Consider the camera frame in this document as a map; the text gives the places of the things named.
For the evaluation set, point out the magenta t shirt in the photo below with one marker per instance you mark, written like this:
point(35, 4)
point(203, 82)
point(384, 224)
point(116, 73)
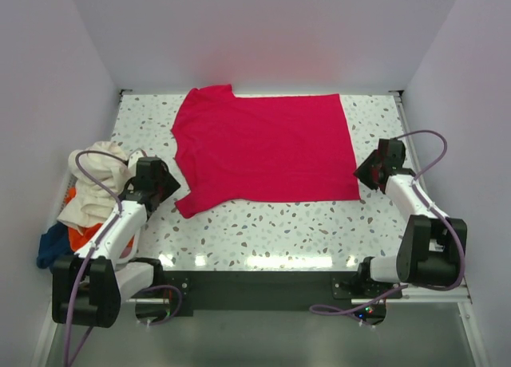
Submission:
point(263, 149)

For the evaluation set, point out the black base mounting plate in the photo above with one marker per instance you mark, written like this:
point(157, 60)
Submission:
point(328, 293)

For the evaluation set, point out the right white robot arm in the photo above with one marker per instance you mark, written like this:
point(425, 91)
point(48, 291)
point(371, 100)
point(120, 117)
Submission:
point(432, 250)

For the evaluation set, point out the blue t shirt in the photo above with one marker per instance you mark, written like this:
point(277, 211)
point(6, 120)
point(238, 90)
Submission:
point(52, 245)

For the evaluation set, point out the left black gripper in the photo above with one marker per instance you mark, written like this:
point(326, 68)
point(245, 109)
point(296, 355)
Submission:
point(164, 186)

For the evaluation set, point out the cream t shirt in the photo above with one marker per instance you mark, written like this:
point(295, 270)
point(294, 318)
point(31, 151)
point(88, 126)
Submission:
point(100, 170)

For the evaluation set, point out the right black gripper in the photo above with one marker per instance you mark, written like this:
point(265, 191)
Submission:
point(370, 173)

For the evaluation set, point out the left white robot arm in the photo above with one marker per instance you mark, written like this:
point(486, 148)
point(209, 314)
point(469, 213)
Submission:
point(90, 286)

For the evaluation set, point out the orange t shirt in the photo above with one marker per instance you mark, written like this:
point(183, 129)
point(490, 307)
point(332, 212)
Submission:
point(79, 237)

